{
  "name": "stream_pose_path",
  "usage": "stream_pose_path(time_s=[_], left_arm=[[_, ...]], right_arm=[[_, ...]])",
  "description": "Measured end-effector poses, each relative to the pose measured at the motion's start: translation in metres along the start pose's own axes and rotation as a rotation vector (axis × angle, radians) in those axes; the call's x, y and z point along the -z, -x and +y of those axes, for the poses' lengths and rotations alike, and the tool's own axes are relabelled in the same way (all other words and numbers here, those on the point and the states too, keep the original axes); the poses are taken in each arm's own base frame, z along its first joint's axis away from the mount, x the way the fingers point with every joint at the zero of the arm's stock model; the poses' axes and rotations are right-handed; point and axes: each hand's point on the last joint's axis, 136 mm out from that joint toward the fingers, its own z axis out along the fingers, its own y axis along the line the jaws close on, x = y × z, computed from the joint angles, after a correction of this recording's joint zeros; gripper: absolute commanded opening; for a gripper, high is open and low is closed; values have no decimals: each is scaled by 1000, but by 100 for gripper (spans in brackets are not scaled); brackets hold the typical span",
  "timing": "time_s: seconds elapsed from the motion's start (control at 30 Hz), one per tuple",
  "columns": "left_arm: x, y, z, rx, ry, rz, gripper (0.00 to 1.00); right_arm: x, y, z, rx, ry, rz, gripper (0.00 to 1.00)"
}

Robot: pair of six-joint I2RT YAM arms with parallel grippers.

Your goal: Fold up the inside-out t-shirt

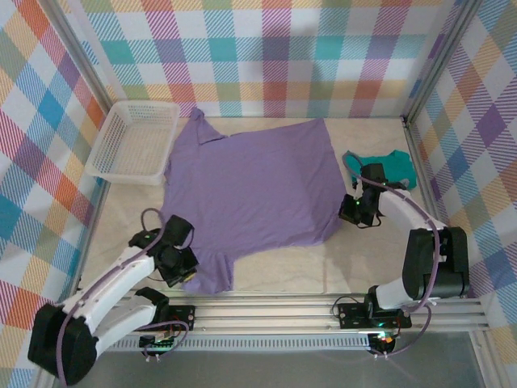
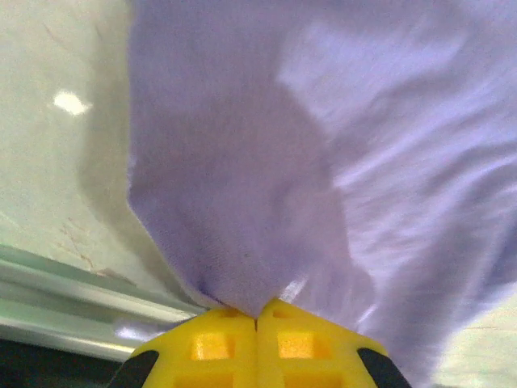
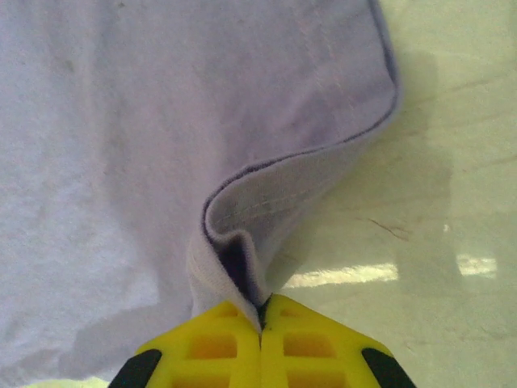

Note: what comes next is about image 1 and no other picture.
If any purple t-shirt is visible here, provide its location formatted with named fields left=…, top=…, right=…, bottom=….
left=158, top=107, right=347, bottom=295

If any folded teal t-shirt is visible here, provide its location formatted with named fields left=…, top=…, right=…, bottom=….
left=343, top=149, right=418, bottom=192

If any white plastic mesh basket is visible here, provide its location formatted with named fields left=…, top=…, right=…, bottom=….
left=85, top=100, right=182, bottom=186

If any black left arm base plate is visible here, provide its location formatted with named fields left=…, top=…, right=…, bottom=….
left=123, top=305, right=198, bottom=333

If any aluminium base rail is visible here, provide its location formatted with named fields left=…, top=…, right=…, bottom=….
left=43, top=287, right=492, bottom=337

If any slotted grey cable duct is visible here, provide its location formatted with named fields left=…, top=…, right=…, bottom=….
left=66, top=337, right=372, bottom=353

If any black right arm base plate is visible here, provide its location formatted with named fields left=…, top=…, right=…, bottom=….
left=337, top=302, right=413, bottom=331

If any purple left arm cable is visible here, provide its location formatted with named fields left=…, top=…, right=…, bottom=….
left=56, top=208, right=191, bottom=388

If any aluminium corner post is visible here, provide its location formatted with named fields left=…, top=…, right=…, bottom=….
left=40, top=0, right=113, bottom=118
left=403, top=0, right=485, bottom=120

